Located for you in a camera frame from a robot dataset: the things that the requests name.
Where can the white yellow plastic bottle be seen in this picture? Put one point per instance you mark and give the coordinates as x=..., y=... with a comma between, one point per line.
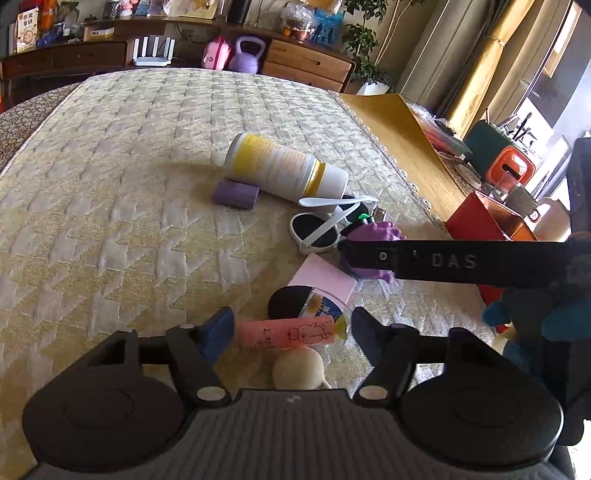
x=277, y=166

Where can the cream round sponge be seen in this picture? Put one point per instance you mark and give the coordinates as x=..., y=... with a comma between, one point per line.
x=298, y=369

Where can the purple knobbly toy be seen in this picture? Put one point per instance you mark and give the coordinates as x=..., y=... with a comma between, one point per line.
x=378, y=230

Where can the stack of plastic folders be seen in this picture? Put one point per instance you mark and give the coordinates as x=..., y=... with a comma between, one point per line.
x=443, y=134

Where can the beige curtain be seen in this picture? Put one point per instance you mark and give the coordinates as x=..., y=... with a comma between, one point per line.
x=438, y=46

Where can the green orange toaster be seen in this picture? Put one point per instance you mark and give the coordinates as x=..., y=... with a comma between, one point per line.
x=489, y=147

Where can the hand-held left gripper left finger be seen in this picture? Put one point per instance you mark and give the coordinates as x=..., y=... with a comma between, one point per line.
x=219, y=333

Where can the white router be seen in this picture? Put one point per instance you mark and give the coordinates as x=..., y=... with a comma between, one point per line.
x=154, y=53

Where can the cream quilted table cover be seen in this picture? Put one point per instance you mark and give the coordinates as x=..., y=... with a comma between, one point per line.
x=138, y=207

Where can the potted green plant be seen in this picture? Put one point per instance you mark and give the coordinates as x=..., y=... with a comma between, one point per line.
x=364, y=41

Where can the white tall jug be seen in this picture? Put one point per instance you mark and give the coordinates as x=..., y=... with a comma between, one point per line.
x=554, y=221

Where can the black green key fob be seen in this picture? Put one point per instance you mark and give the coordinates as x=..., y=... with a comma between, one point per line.
x=364, y=218

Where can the pink printed tube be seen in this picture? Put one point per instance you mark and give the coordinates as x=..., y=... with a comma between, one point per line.
x=277, y=333

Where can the clear bag of fruit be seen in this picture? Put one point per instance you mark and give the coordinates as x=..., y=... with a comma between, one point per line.
x=295, y=23

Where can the black round compact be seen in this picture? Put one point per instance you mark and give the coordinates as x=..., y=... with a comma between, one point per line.
x=286, y=302

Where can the white sunglasses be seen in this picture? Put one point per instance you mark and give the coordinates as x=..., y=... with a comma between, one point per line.
x=318, y=230

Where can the pink box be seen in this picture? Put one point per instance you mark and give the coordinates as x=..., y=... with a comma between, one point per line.
x=321, y=277

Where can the purple kettlebell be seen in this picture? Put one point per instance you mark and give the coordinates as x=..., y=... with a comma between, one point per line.
x=247, y=57

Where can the small purple cylinder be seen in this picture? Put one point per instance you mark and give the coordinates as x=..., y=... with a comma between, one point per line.
x=235, y=194

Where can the brown patterned tablecloth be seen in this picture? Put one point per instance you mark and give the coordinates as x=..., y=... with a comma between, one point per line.
x=27, y=120

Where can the blue printed packet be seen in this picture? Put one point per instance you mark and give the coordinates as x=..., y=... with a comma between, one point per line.
x=328, y=27

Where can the yellow mat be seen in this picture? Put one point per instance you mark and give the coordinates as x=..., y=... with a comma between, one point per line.
x=397, y=138

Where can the clear daisy print packet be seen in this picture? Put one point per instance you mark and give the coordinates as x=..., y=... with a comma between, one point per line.
x=328, y=307

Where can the wooden sideboard cabinet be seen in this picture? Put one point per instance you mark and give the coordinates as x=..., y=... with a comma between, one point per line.
x=304, y=62

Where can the black cylinder speaker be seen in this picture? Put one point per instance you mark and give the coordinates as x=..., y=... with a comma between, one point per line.
x=238, y=11

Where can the printed food box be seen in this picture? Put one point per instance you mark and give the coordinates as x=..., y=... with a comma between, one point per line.
x=27, y=32

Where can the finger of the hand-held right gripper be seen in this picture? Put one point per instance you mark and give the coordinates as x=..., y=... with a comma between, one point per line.
x=496, y=314
x=438, y=262

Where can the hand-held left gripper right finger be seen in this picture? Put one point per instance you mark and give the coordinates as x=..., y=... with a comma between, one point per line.
x=369, y=333

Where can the red storage box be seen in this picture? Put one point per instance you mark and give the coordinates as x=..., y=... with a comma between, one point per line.
x=471, y=221

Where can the pale green mug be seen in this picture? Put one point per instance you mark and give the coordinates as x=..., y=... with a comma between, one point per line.
x=519, y=201

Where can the yellow curtain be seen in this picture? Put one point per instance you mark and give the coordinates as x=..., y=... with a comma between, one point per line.
x=489, y=55

